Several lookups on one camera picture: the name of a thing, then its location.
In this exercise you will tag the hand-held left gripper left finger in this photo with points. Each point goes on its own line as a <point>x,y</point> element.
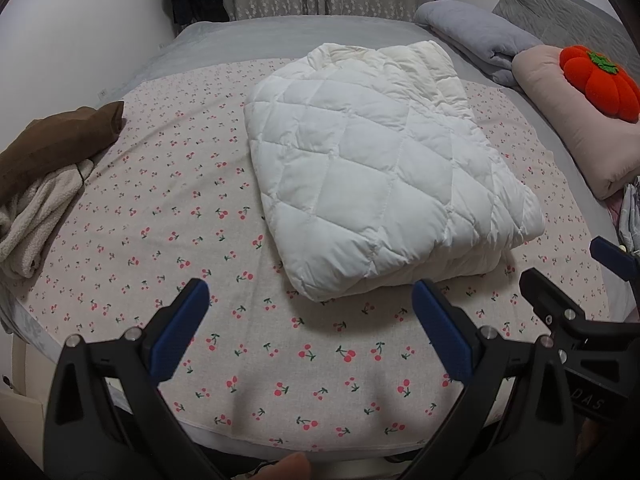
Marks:
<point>180,330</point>

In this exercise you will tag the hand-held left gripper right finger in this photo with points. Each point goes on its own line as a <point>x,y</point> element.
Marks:
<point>440,332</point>

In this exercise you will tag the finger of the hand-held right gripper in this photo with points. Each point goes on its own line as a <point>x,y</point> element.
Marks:
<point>555,305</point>
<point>612,251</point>

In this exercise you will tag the white quilted hooded jacket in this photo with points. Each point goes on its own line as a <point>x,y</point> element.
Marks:
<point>375,170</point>

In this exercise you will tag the patterned pastel clothes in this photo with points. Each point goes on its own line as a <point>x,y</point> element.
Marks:
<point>631,215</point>

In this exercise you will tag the person's left hand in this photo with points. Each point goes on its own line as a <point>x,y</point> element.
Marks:
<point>290,467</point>

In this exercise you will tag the cherry print blanket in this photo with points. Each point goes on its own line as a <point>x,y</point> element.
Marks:
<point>200,210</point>

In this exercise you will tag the pink pillow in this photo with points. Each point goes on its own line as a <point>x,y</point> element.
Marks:
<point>575,120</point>

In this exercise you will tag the orange pumpkin plush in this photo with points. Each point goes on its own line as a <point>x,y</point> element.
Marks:
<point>605,85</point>

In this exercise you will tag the cream fleece cloth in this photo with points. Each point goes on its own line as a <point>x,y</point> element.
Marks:
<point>30,220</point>

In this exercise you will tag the brown cloth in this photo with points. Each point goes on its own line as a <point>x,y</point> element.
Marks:
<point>55,135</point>

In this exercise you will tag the grey quilted pillow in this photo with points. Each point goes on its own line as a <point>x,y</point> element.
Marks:
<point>550,5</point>

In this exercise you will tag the folded grey blanket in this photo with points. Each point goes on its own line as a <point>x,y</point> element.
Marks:
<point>475,25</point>

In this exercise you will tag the grey bed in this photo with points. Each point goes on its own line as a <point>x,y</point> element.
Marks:
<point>250,35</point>

